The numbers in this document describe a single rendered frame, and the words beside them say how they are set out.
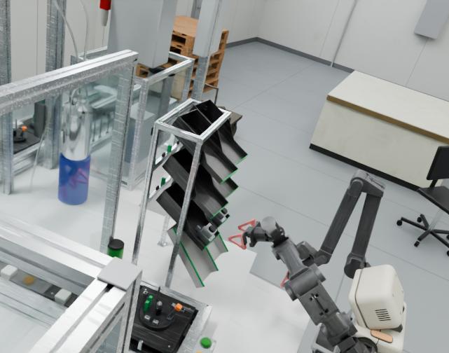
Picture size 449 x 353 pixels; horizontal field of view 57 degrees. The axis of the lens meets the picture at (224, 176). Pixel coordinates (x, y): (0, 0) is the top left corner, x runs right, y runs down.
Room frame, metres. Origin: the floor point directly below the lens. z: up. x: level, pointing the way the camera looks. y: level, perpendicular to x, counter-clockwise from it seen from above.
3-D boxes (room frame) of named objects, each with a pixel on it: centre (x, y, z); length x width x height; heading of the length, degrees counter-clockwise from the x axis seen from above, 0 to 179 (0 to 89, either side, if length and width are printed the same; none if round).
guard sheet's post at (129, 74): (0.97, 0.29, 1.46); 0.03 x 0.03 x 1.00; 79
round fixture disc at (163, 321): (1.13, 0.11, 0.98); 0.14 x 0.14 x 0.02
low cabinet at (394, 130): (6.33, -2.26, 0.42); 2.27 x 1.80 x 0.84; 161
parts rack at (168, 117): (1.51, 0.17, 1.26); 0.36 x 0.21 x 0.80; 169
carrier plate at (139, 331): (1.13, 0.11, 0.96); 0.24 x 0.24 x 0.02; 79
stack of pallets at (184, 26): (6.79, 1.20, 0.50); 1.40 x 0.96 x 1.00; 162
